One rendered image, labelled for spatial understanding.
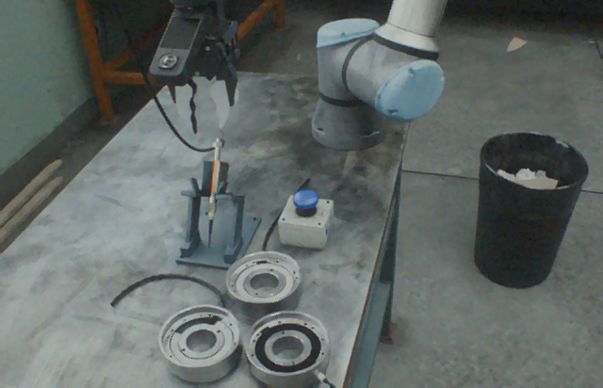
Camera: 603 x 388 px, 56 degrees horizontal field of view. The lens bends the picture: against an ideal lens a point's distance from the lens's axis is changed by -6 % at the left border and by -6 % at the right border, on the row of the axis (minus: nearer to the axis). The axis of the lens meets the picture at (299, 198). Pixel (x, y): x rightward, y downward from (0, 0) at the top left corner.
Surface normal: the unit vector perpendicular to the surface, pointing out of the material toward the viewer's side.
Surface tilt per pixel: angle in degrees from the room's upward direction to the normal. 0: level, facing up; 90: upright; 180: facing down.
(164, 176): 0
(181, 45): 28
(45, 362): 0
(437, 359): 0
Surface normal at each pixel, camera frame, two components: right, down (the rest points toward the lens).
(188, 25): -0.10, -0.44
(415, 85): 0.48, 0.59
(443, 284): -0.04, -0.81
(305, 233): -0.26, 0.57
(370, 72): -0.82, 0.04
